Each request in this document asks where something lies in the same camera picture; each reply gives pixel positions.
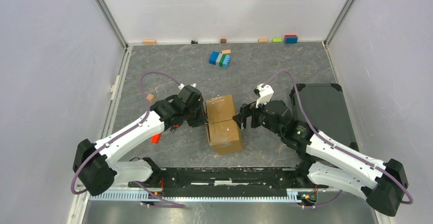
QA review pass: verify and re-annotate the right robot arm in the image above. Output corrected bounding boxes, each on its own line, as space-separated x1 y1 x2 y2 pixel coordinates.
233 100 413 217

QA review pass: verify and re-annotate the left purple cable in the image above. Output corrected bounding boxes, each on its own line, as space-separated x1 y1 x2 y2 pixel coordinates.
70 72 187 208

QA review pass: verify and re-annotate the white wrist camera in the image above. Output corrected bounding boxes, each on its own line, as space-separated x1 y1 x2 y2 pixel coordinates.
254 84 274 108
178 83 201 94

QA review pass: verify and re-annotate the tan block at wall left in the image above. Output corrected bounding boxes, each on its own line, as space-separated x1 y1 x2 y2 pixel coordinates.
142 39 157 45

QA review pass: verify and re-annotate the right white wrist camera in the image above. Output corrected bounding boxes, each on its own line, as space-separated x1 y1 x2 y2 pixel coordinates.
254 84 274 108

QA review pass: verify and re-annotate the brown cardboard express box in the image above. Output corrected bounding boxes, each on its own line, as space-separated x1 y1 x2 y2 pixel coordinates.
205 94 244 155

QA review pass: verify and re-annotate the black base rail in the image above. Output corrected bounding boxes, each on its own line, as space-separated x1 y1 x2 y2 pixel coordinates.
141 167 315 197

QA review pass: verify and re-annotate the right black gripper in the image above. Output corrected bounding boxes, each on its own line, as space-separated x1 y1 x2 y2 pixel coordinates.
233 95 283 137

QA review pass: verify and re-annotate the small tan cube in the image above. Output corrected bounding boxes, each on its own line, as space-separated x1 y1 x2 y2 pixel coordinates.
146 93 155 104

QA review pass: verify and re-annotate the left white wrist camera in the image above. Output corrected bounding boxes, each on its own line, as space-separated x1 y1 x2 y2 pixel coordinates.
178 83 201 94

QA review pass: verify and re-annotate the red blue block at wall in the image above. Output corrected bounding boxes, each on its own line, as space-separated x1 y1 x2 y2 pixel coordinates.
284 34 298 44

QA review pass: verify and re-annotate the white toothed cable duct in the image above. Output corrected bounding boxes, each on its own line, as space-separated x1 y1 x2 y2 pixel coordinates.
89 189 301 203

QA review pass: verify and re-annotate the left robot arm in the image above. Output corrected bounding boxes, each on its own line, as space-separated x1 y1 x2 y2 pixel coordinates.
71 85 207 196

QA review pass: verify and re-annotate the purple cable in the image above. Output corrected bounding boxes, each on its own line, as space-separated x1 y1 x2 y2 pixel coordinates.
262 70 414 210
70 72 187 208

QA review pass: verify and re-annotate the small red block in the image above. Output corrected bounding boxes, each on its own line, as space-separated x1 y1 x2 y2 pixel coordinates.
151 134 161 144

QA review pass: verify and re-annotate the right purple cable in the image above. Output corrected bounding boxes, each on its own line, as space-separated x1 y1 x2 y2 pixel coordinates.
262 70 414 210

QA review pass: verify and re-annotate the blue green block stack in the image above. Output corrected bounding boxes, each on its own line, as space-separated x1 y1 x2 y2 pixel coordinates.
208 52 231 68

